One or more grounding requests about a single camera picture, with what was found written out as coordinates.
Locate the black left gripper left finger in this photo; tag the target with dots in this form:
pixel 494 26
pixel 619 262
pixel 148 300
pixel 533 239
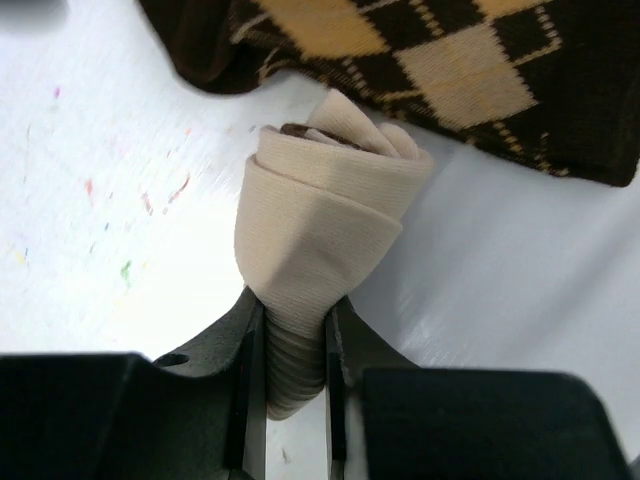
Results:
pixel 197 412

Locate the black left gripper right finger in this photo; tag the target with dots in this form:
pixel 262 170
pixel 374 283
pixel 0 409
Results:
pixel 388 418

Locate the cream brown striped sock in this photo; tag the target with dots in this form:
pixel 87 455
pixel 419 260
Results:
pixel 321 204

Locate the brown argyle sock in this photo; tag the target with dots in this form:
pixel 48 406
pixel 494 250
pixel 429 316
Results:
pixel 550 85

